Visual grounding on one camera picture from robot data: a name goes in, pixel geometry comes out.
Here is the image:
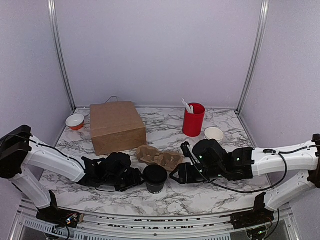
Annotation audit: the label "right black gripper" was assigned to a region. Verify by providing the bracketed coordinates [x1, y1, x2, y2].
[169, 163, 226, 185]

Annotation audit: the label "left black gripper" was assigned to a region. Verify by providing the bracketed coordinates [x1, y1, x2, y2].
[103, 167, 147, 192]

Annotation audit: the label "black plastic cup lid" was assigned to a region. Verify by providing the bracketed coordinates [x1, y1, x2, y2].
[142, 164, 168, 186]

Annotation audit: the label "black paper coffee cup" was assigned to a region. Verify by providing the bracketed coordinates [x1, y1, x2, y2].
[146, 182, 165, 195]

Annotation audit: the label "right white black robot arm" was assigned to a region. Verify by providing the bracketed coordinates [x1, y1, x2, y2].
[169, 134, 320, 224]

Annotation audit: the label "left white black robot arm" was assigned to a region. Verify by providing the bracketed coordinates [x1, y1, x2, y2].
[0, 125, 144, 223]

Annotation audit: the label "brown pulp cup carrier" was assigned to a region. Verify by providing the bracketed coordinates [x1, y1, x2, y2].
[136, 145, 184, 172]

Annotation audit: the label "red cylindrical container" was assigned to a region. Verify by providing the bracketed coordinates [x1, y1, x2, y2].
[182, 103, 206, 137]

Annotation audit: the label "stack of paper cups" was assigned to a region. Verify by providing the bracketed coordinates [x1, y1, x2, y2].
[204, 127, 225, 143]

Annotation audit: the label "brown paper bag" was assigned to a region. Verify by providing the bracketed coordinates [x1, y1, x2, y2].
[90, 101, 147, 156]

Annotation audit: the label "white wrapped straws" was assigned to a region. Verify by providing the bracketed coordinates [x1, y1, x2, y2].
[181, 98, 194, 114]

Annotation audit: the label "orange white bowl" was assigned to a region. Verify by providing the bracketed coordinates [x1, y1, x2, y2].
[65, 113, 85, 131]

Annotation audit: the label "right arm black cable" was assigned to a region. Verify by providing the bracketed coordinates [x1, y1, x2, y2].
[184, 147, 320, 194]

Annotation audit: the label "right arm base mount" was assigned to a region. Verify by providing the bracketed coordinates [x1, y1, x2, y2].
[230, 211, 275, 230]

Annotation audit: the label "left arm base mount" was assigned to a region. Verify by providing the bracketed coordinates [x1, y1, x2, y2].
[36, 208, 84, 228]

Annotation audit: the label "front aluminium rail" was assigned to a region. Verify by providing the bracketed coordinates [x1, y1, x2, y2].
[8, 200, 301, 240]

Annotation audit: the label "right aluminium frame post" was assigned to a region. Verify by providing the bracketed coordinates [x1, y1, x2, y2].
[236, 0, 270, 115]

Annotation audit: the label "aluminium frame post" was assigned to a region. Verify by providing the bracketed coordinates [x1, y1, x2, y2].
[236, 0, 270, 115]
[47, 0, 77, 112]

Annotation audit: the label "left aluminium frame post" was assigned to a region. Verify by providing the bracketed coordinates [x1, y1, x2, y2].
[47, 0, 77, 112]

